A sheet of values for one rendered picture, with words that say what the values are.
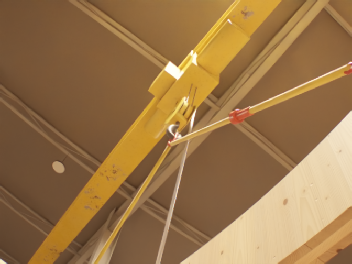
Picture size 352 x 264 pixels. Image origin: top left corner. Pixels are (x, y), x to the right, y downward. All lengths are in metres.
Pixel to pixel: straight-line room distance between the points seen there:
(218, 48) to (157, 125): 1.11
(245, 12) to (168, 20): 5.20
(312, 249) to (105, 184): 4.42
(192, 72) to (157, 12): 5.47
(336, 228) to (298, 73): 8.65
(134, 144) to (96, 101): 5.61
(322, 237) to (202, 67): 3.09
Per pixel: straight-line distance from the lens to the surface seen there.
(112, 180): 4.93
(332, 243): 0.76
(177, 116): 3.04
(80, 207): 5.46
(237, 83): 9.01
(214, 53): 3.63
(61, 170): 9.96
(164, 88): 3.77
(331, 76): 1.21
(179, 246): 12.42
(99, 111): 10.13
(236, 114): 1.75
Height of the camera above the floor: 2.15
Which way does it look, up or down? 64 degrees up
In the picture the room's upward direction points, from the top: 18 degrees clockwise
